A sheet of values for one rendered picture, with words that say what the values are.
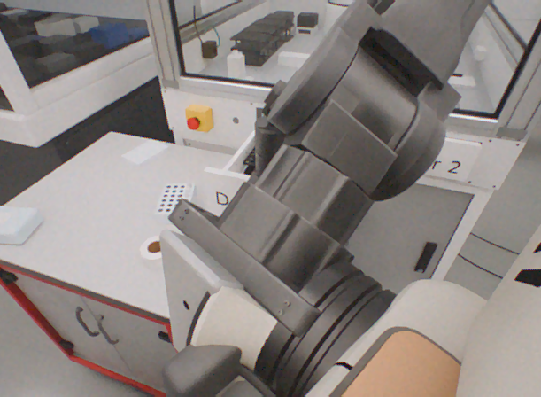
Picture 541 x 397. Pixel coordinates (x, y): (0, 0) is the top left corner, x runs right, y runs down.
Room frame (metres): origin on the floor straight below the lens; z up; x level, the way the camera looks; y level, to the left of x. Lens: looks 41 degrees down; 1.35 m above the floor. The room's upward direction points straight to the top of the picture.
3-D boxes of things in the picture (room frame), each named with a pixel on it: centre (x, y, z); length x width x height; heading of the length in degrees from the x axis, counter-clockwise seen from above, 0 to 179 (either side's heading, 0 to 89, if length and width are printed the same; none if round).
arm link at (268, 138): (0.51, 0.00, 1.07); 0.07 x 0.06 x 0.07; 164
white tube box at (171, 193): (0.66, 0.25, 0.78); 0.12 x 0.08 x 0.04; 1
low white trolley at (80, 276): (0.72, 0.39, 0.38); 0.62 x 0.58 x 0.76; 71
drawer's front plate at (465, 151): (0.76, -0.39, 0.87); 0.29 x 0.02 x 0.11; 71
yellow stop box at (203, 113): (0.96, 0.23, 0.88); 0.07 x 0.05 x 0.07; 71
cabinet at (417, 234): (1.30, -0.30, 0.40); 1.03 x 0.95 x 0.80; 71
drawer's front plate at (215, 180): (0.56, 0.01, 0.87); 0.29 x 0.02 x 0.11; 71
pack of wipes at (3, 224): (0.58, 0.67, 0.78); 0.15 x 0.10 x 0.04; 85
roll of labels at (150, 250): (0.49, 0.26, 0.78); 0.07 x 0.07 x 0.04
